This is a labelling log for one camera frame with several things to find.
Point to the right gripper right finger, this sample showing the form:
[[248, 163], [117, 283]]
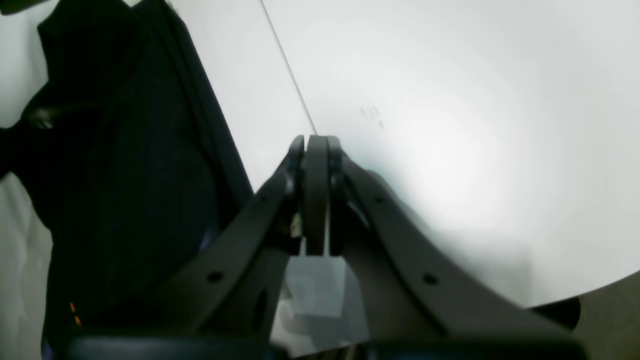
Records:
[[411, 290]]

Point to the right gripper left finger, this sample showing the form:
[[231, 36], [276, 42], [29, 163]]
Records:
[[231, 288]]

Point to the black T-shirt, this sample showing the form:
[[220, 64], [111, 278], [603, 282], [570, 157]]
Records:
[[125, 154]]

